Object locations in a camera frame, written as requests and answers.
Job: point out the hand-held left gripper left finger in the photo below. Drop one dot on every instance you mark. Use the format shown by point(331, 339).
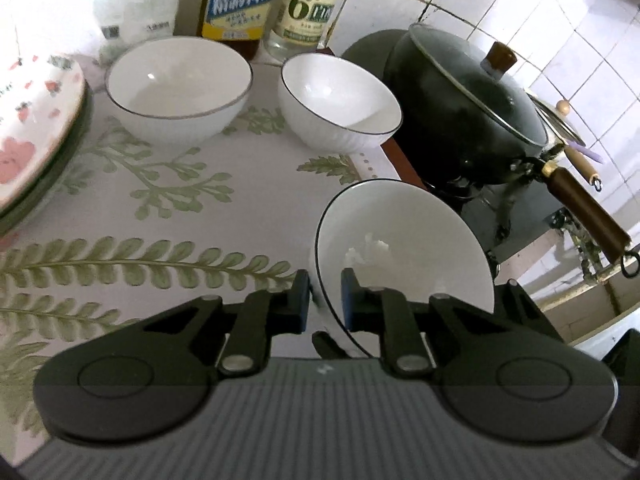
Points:
point(300, 305)

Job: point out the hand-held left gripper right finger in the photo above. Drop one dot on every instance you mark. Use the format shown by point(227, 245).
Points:
point(349, 305)

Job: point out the small white bowl black rim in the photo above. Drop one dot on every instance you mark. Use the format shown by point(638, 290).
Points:
point(340, 105)
point(405, 255)

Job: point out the white plate black rim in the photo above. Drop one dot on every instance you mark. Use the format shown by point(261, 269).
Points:
point(70, 157)

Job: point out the bunny print plate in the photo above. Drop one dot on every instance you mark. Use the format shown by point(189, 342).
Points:
point(35, 120)

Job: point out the floral tablecloth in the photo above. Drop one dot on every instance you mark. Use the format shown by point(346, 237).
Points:
point(165, 210)

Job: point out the black gas stove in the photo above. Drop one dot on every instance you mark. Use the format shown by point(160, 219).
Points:
point(530, 220)

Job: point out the pot with wooden knob lid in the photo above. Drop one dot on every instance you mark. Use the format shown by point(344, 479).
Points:
point(560, 122)

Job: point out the large white bowl grey rim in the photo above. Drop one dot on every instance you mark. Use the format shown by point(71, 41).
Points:
point(177, 87)

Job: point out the glass wok lid brown knob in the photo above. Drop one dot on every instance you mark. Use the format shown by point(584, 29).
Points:
point(480, 90)

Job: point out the clear vinegar bottle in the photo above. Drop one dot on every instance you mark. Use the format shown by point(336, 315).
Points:
point(305, 10)

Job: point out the cooking oil bottle yellow label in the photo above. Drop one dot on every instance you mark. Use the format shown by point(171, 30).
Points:
point(240, 5)

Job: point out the plastic salt bag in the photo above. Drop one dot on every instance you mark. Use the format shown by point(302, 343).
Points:
point(135, 5)

